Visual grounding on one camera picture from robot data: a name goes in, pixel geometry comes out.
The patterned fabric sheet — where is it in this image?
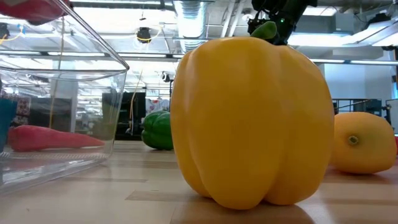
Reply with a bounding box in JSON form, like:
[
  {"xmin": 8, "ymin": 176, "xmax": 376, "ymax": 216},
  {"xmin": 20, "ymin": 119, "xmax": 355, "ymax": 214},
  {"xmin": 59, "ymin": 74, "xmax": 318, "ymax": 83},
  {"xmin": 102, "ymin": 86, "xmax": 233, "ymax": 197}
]
[{"xmin": 145, "ymin": 98, "xmax": 171, "ymax": 114}]

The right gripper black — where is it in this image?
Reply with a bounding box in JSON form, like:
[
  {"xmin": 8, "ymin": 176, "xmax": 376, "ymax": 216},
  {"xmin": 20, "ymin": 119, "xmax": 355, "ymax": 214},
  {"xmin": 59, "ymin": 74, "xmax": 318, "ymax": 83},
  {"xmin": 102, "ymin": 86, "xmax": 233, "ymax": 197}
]
[{"xmin": 252, "ymin": 0, "xmax": 318, "ymax": 46}]

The dark blue monitor screen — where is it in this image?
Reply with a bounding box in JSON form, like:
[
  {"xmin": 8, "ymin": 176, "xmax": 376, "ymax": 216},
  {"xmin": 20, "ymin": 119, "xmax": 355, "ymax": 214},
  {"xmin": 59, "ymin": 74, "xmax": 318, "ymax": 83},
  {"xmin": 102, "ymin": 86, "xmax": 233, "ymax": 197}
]
[{"xmin": 366, "ymin": 99, "xmax": 383, "ymax": 116}]

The black cabinet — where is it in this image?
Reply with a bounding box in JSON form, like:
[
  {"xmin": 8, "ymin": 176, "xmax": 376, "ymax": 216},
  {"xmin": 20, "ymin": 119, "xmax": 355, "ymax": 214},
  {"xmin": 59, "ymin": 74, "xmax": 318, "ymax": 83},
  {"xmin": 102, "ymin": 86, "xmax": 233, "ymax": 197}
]
[{"xmin": 102, "ymin": 91, "xmax": 147, "ymax": 141}]

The yellow hanging cable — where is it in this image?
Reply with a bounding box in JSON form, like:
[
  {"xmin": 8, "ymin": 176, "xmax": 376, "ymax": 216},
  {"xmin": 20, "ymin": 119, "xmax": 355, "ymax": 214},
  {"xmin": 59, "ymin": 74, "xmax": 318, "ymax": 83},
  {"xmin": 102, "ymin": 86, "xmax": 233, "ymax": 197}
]
[{"xmin": 129, "ymin": 67, "xmax": 144, "ymax": 134}]

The blue plastic tray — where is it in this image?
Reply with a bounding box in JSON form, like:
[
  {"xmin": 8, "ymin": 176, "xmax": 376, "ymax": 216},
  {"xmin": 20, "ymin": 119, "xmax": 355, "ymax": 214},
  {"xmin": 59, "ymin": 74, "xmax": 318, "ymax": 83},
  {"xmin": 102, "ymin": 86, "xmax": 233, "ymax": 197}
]
[{"xmin": 0, "ymin": 98, "xmax": 18, "ymax": 153}]

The silver ceiling duct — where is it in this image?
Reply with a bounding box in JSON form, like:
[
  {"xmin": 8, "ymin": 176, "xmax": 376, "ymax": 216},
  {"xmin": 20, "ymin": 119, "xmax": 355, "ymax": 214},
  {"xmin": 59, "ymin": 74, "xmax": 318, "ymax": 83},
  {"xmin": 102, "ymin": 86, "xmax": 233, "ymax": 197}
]
[{"xmin": 172, "ymin": 0, "xmax": 215, "ymax": 54}]

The orange carrot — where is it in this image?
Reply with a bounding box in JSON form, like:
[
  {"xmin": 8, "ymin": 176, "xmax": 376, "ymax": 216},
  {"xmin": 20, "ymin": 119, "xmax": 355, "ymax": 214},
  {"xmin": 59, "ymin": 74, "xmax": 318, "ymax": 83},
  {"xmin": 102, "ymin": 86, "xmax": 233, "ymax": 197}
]
[{"xmin": 7, "ymin": 124, "xmax": 106, "ymax": 152}]

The orange-yellow lemon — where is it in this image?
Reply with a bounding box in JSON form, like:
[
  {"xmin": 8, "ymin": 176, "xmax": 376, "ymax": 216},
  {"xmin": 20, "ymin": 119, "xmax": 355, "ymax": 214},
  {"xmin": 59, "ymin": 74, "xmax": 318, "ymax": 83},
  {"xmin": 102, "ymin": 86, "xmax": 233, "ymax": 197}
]
[{"xmin": 328, "ymin": 111, "xmax": 398, "ymax": 175}]

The yellow bell pepper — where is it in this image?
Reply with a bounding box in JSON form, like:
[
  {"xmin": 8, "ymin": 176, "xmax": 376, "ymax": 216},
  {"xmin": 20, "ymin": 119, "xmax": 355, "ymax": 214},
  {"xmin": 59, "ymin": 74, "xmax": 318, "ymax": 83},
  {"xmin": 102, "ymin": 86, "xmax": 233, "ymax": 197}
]
[{"xmin": 170, "ymin": 21, "xmax": 335, "ymax": 210}]

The clear plastic bin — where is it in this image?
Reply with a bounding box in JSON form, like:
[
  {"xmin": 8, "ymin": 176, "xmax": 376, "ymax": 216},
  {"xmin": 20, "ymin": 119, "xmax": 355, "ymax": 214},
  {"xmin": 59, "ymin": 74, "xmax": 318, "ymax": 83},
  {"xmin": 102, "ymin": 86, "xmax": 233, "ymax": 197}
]
[{"xmin": 0, "ymin": 0, "xmax": 130, "ymax": 195}]

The wire mesh basket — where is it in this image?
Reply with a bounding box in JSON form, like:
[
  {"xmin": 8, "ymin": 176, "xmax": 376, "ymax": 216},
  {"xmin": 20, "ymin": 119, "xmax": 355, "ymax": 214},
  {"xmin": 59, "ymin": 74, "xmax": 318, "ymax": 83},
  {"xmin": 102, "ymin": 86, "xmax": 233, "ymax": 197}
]
[{"xmin": 332, "ymin": 98, "xmax": 384, "ymax": 116}]

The green bell pepper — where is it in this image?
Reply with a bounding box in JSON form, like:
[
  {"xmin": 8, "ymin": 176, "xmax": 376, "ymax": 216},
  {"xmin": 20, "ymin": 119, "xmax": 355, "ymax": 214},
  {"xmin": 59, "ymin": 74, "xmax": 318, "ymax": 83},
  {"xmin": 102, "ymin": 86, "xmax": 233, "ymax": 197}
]
[{"xmin": 141, "ymin": 110, "xmax": 175, "ymax": 151}]

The black ceiling-hung camera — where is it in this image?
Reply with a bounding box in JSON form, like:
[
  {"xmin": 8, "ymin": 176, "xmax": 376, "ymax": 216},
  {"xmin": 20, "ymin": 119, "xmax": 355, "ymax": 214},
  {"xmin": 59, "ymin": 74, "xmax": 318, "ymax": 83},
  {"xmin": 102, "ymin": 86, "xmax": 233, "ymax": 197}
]
[{"xmin": 136, "ymin": 27, "xmax": 153, "ymax": 44}]

